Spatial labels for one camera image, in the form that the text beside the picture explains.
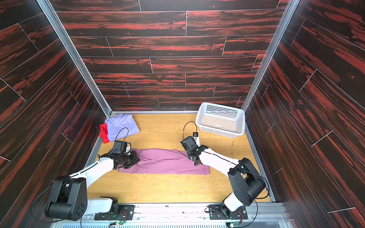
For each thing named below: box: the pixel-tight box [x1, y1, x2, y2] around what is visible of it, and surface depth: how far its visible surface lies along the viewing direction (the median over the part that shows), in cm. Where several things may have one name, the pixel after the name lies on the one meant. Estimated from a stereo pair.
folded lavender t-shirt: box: [104, 113, 140, 143], surface depth 107 cm
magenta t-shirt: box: [118, 148, 211, 176], surface depth 92 cm
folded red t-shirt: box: [98, 123, 110, 144], surface depth 104 cm
